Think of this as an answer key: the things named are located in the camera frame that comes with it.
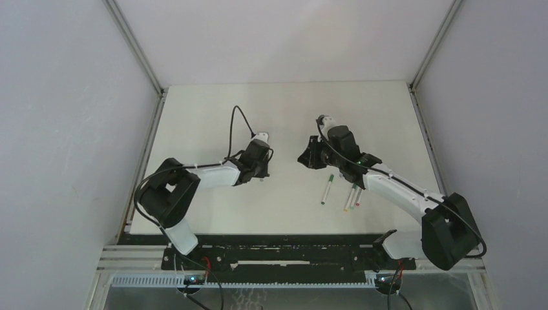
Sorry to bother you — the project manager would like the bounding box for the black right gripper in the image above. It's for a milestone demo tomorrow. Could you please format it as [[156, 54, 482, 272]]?
[[299, 135, 344, 169]]

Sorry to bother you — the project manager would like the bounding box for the white yellow marker pen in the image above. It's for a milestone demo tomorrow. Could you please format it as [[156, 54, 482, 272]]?
[[343, 185, 357, 212]]

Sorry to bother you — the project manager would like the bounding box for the white pink marker pen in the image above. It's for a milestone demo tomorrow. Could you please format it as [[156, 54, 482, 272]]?
[[354, 188, 363, 207]]

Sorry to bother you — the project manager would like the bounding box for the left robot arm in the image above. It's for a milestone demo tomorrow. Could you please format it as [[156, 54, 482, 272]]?
[[132, 132, 273, 269]]

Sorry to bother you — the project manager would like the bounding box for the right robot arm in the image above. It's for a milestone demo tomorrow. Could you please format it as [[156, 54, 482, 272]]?
[[297, 115, 487, 271]]

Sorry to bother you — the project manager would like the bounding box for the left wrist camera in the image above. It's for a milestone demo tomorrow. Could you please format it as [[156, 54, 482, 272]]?
[[253, 132, 269, 144]]

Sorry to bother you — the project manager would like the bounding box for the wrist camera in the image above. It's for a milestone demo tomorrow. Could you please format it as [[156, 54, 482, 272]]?
[[253, 132, 269, 144], [317, 115, 338, 138]]

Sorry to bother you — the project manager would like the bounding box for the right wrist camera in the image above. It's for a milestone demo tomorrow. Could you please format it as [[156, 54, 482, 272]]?
[[317, 115, 338, 138]]

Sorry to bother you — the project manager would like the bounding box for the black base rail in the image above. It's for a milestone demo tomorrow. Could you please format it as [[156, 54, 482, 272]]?
[[161, 234, 417, 283]]

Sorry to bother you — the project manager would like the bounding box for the left black camera cable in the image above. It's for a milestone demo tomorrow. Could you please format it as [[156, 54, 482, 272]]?
[[133, 105, 275, 240]]

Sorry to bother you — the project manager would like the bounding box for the white slotted cable duct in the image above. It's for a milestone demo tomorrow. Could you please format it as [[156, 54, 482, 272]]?
[[111, 273, 377, 289]]

